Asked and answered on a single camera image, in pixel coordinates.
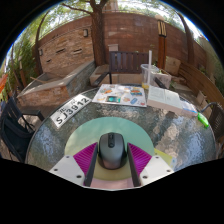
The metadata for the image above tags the small white planter box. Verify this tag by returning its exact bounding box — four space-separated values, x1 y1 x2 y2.
196 90 208 106

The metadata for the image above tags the colourful picture sheet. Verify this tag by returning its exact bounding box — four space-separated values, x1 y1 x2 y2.
91 83 148 108

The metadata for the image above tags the stone raised garden bed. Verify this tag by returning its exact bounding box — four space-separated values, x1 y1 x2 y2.
16 59 97 108

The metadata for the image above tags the yellow card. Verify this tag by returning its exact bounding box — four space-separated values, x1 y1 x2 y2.
153 148 178 169

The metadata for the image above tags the green mouse pad, pink rest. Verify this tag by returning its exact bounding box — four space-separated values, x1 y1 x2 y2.
64 116 156 190

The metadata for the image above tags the open white book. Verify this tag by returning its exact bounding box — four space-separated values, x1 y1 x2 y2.
146 84 184 113

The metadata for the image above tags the clear plastic cup with straw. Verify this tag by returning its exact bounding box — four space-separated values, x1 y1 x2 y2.
140 49 160 90

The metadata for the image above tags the wooden garden lamp post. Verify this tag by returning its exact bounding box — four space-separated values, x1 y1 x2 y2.
156 14 168 70

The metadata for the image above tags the dark wooden slatted chair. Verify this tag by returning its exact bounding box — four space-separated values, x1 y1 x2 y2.
93 50 168 88

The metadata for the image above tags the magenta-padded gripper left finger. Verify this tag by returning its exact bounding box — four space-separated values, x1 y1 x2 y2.
49 142 100 188

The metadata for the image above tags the white and blue booklet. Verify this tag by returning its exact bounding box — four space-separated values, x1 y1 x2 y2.
181 101 199 118

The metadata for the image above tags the slim tree trunk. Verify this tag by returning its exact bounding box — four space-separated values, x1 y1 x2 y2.
176 11 196 66

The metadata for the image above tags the white licence plate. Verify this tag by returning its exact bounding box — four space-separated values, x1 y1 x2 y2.
49 93 93 130

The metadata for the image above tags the green packet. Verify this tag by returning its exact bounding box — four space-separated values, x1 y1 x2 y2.
197 112 211 129

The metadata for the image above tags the forked tree trunk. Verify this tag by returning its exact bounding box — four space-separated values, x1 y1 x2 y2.
61 0 111 67

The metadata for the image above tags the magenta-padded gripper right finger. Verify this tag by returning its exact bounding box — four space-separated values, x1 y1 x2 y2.
126 142 175 188

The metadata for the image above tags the grey computer mouse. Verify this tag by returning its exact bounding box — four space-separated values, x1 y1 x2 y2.
96 132 128 170

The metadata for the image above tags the grey wall box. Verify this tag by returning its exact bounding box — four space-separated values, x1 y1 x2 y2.
107 43 120 53

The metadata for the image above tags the beige stone block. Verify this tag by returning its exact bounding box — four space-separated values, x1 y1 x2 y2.
164 55 182 76

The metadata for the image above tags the black metal chair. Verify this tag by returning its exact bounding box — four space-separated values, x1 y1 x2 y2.
0 96 46 163

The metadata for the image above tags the white square planter with plant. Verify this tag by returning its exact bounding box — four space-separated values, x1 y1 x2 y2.
153 68 173 89

